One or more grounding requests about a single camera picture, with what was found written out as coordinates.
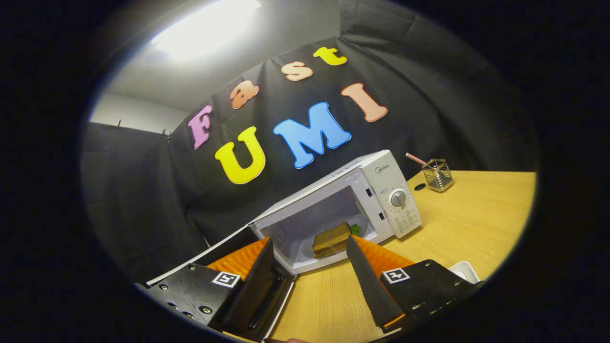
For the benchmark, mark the white microwave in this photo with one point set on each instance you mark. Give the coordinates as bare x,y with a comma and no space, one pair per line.
381,176

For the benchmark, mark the brown bread lettuce sandwich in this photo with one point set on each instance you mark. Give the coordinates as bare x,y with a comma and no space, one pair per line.
331,240

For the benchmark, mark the black backdrop cloth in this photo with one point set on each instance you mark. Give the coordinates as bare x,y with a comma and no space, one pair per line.
143,200

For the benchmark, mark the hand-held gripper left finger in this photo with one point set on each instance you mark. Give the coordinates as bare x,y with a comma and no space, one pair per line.
252,286

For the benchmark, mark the pink striped straw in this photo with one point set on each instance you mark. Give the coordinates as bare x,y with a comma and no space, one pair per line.
415,158

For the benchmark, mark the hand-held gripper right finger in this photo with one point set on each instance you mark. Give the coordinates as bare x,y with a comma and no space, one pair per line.
371,286

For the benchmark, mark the small white plate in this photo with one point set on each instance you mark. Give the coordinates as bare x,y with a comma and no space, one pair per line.
464,271

